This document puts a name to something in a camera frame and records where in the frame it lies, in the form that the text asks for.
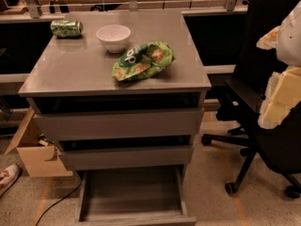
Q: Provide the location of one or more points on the white ceramic bowl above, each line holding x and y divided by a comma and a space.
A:
114, 38

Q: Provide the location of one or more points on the wooden workbench with metal legs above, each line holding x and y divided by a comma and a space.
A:
29, 11

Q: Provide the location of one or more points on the cardboard box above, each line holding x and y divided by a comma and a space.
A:
39, 157

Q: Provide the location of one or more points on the grey drawer cabinet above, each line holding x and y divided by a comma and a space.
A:
123, 105

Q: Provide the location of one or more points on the white and red shoe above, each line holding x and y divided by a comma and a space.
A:
7, 177

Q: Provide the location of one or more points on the grey open bottom drawer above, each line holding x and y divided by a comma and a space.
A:
150, 196

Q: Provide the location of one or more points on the green soda can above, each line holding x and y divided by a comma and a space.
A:
66, 29

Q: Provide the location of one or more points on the green rice chip bag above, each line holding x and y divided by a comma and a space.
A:
143, 61

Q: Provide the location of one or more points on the black office chair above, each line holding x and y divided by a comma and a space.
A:
243, 94

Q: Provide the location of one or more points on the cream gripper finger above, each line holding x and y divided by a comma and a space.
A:
283, 92
269, 40

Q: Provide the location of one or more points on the grey top drawer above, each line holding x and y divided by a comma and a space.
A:
120, 124

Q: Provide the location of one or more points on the grey middle drawer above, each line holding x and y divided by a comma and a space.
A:
127, 157

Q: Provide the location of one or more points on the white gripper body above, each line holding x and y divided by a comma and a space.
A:
291, 42

